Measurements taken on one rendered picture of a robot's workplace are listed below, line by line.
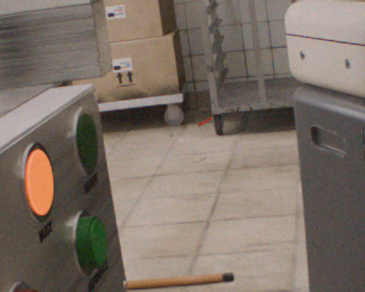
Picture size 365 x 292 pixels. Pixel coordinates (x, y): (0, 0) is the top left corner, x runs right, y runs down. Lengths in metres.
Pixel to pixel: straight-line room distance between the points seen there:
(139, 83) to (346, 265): 3.08
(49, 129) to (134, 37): 3.80
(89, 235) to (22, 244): 0.07
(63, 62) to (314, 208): 0.77
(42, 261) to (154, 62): 3.77
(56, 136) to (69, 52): 0.10
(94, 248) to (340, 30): 0.69
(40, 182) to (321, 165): 0.82
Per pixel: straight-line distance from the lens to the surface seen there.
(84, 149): 0.47
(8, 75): 0.55
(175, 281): 2.30
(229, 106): 3.84
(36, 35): 0.53
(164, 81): 4.18
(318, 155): 1.20
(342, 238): 1.19
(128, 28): 4.23
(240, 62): 4.57
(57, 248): 0.43
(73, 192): 0.46
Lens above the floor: 0.92
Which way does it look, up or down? 17 degrees down
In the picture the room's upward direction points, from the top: 8 degrees counter-clockwise
